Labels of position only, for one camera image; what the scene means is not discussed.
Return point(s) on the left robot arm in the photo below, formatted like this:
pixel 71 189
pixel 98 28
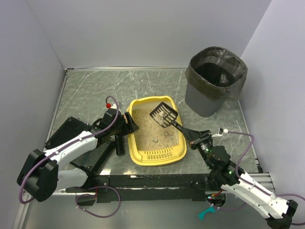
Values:
pixel 74 154

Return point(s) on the black slotted litter scoop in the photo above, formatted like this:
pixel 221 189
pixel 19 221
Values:
pixel 166 116

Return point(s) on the teal plastic piece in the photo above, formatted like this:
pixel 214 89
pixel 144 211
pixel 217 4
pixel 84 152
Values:
pixel 203 213

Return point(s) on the black glitter microphone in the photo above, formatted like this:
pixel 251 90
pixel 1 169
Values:
pixel 119 145

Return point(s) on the black ribbed tray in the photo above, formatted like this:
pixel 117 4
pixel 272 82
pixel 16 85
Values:
pixel 90 161

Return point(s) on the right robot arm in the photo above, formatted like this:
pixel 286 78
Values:
pixel 227 175

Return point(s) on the aluminium frame rail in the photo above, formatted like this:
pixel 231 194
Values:
pixel 264 179

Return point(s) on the cat litter pellets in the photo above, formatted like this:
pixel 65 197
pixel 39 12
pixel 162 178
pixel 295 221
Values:
pixel 151 136

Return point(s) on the grey trash bin with bag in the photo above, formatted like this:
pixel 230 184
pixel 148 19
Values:
pixel 214 75

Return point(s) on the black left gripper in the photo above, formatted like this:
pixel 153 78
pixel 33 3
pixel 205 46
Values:
pixel 127 120

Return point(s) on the yellow litter box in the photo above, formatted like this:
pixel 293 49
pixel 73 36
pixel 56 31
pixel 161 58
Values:
pixel 161 156

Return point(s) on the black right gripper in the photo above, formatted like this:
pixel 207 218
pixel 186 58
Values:
pixel 200 139

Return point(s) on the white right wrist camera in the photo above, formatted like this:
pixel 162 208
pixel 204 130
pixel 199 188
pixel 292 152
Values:
pixel 220 132

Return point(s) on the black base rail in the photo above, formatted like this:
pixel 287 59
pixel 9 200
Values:
pixel 148 187

